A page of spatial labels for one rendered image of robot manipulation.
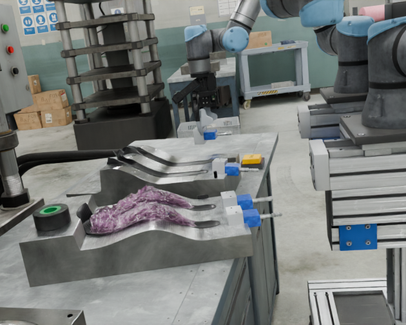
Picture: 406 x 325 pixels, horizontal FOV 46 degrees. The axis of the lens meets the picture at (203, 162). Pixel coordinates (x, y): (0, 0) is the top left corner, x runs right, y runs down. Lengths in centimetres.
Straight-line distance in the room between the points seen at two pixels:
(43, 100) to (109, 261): 703
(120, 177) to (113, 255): 40
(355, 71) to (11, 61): 126
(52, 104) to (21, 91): 598
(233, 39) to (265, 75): 634
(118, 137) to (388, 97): 448
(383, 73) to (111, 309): 75
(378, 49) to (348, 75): 49
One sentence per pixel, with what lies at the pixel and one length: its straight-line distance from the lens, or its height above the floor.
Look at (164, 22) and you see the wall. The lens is 782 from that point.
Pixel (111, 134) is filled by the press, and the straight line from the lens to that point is 541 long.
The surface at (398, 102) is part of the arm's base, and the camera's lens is 113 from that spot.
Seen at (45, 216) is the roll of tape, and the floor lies 94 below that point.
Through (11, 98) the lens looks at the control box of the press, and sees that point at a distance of 197.
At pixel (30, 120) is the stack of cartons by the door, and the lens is 817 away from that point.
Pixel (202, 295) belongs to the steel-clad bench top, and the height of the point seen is 80.
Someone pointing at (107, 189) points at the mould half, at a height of 87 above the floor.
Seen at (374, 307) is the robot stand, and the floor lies 21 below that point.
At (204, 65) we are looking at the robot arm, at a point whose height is 117.
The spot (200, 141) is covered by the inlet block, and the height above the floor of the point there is 92.
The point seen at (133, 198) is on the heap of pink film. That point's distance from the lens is 123.
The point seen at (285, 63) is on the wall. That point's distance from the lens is 781.
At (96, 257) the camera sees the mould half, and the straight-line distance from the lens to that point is 109.
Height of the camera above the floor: 131
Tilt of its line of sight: 16 degrees down
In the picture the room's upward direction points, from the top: 7 degrees counter-clockwise
